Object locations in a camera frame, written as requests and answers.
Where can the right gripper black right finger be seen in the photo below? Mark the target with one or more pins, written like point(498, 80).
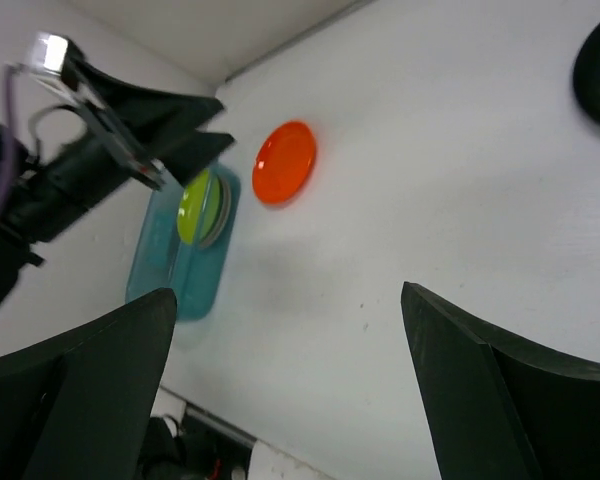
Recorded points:
point(500, 406)

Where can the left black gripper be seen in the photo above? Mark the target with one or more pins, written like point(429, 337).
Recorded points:
point(118, 118)

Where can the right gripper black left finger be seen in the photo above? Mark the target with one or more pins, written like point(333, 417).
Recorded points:
point(77, 405)

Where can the green plate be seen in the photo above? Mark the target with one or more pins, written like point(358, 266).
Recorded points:
point(199, 211)

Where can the beige plate with drawings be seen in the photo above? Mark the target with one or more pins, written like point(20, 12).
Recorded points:
point(217, 232)

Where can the teal plastic bin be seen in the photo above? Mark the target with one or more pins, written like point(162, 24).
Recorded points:
point(162, 260)

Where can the orange plate back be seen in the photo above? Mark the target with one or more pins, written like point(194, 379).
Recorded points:
point(284, 163)

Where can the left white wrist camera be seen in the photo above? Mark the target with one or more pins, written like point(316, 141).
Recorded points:
point(47, 55)

